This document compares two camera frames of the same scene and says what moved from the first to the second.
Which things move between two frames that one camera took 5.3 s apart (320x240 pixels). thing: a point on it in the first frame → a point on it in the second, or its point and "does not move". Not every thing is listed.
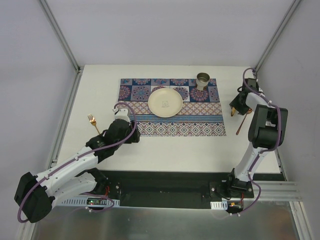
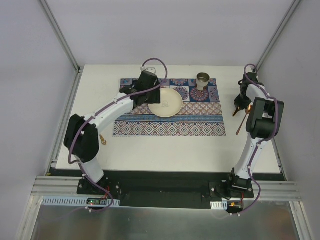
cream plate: x=165 y=102 does not move
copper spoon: x=249 y=111 does not move
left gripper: x=135 y=132 → x=152 y=97
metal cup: x=202 y=80 does not move
